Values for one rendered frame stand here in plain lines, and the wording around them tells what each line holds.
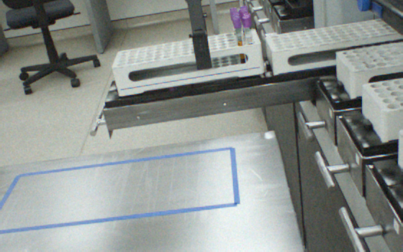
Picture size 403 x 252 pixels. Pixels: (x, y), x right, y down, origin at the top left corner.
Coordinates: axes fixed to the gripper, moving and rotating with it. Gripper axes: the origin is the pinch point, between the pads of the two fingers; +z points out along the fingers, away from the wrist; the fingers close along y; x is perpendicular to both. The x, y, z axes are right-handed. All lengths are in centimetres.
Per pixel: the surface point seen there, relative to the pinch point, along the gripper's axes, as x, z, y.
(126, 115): -17.1, 9.1, 6.7
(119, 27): -81, 85, -350
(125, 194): -12.8, 5.6, 39.7
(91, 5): -86, 47, -285
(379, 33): 35.0, 1.2, 3.7
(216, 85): 1.7, 6.0, 5.7
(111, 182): -15.3, 5.6, 36.2
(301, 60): 20.5, 6.8, -2.6
